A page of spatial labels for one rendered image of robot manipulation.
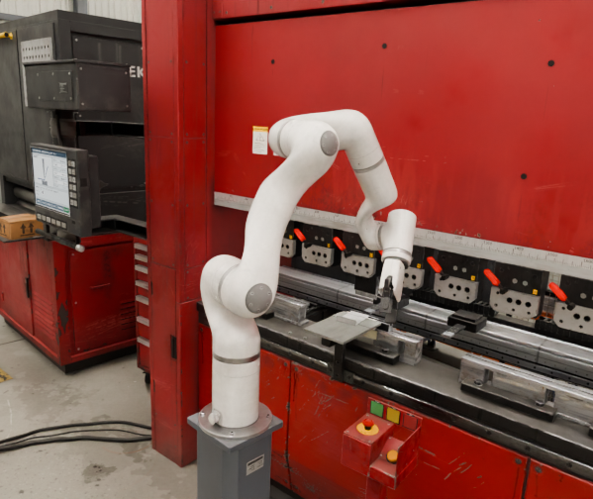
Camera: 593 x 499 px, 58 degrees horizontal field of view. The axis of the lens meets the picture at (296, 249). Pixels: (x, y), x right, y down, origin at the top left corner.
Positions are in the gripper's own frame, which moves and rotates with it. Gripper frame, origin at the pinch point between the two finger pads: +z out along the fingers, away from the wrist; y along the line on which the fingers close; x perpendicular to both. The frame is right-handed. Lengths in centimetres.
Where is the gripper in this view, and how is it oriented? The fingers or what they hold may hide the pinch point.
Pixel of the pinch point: (388, 314)
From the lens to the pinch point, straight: 152.4
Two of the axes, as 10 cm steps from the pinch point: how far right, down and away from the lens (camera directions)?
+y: -3.1, -4.2, -8.5
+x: 9.3, 0.6, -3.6
